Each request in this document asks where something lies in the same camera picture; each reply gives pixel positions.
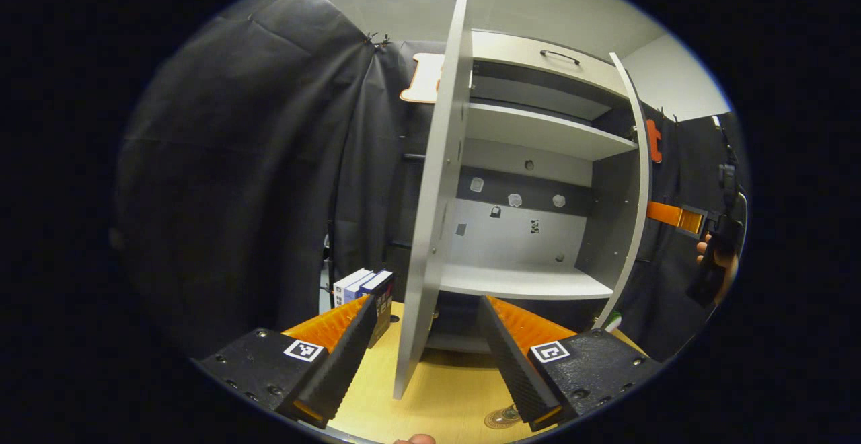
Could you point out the white grey cabinet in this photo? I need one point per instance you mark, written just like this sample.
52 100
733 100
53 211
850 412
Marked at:
605 215

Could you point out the dark box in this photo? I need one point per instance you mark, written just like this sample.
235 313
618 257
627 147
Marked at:
383 309

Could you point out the white cabinet door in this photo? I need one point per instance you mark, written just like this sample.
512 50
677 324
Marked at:
646 175
430 229

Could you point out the white cabinet drawer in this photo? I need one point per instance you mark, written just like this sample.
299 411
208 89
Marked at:
511 50

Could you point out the white cardboard box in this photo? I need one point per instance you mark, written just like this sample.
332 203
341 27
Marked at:
344 288

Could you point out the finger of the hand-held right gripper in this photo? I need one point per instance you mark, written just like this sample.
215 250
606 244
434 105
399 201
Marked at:
672 215

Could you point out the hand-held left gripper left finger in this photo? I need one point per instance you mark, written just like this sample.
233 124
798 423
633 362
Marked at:
350 356

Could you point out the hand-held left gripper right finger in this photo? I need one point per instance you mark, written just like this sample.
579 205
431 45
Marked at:
511 370

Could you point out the blue white box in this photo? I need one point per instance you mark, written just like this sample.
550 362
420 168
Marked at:
360 286

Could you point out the small green white object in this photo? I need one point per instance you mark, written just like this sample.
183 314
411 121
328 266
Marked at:
612 323

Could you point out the white cabinet shelf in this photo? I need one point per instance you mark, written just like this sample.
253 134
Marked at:
525 281
538 129

